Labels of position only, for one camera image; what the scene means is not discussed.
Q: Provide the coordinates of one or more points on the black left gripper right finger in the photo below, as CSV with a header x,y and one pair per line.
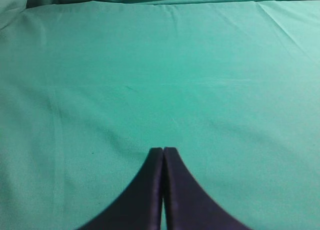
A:
x,y
187,205

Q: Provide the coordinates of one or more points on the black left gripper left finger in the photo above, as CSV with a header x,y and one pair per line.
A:
x,y
139,206

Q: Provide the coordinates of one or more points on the green cloth backdrop and cover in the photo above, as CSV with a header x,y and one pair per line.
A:
x,y
87,87

